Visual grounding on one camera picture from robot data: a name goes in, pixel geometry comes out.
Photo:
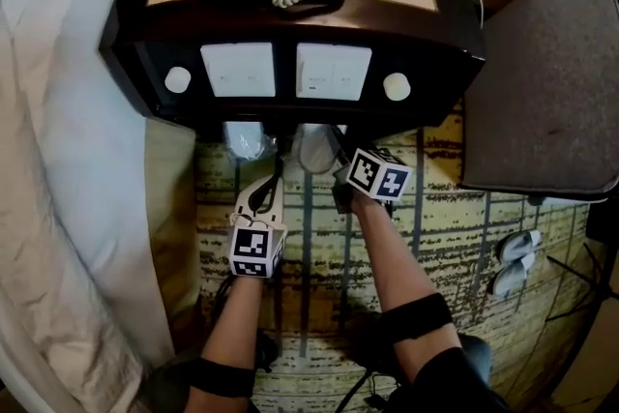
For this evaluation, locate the black waste bin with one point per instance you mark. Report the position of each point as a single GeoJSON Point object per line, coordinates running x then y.
{"type": "Point", "coordinates": [604, 217]}

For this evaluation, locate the white square switch panel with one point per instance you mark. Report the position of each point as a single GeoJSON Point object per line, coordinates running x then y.
{"type": "Point", "coordinates": [333, 71]}
{"type": "Point", "coordinates": [238, 70]}

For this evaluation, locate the dark wooden nightstand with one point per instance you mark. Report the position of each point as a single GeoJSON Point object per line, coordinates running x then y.
{"type": "Point", "coordinates": [290, 26]}

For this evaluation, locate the person's right forearm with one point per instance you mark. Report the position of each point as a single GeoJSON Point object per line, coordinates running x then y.
{"type": "Point", "coordinates": [392, 266]}

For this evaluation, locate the black tripod light stand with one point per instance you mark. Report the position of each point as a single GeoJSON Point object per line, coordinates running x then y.
{"type": "Point", "coordinates": [595, 280]}

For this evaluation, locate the white round knob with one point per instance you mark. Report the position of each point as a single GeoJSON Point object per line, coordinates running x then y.
{"type": "Point", "coordinates": [397, 86]}
{"type": "Point", "coordinates": [178, 79]}

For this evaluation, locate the black forearm band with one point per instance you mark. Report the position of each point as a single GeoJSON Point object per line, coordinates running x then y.
{"type": "Point", "coordinates": [418, 316]}
{"type": "Point", "coordinates": [222, 377]}

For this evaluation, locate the white bed duvet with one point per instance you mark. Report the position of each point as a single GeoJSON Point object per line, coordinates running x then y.
{"type": "Point", "coordinates": [48, 159]}

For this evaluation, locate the armchair with blue seat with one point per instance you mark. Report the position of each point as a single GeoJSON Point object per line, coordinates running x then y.
{"type": "Point", "coordinates": [546, 87]}

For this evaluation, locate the beige bed base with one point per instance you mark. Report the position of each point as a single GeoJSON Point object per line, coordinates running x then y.
{"type": "Point", "coordinates": [171, 208]}

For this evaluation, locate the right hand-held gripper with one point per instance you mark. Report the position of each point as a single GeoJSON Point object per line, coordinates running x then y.
{"type": "Point", "coordinates": [382, 174]}

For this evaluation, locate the person's black top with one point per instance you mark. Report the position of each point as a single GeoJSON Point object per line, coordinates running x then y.
{"type": "Point", "coordinates": [454, 387]}

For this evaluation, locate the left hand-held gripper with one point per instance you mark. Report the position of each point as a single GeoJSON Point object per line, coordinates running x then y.
{"type": "Point", "coordinates": [251, 251]}

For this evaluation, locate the person's left forearm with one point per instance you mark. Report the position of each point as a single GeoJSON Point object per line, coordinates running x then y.
{"type": "Point", "coordinates": [232, 329]}

